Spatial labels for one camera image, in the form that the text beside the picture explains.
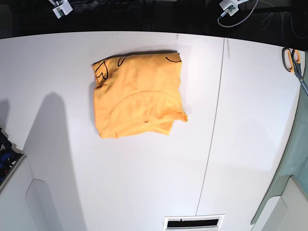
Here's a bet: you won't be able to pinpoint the orange grey scissors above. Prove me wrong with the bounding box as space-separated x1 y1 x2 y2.
282 47 308 95

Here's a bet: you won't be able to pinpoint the orange yellow t-shirt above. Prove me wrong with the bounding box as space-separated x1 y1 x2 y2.
91 52 188 139

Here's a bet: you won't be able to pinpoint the braided camera cable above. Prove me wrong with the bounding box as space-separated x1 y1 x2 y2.
217 0 260 27

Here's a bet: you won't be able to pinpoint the box of dark items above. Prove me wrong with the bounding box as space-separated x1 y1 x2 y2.
0 128 24 186

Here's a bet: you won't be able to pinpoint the white slotted vent panel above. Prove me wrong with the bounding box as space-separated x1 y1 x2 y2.
163 214 225 231

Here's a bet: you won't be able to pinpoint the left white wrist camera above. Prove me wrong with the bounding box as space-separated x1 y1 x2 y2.
219 0 249 17

